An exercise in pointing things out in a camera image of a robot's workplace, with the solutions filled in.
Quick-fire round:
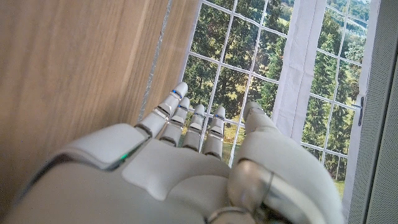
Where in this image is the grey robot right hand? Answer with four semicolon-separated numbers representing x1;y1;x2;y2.
0;82;346;224

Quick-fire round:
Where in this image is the silver tape strip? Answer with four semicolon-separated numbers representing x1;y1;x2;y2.
136;0;174;123

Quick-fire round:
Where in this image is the printed window backdrop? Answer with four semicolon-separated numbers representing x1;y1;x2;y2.
177;0;382;218

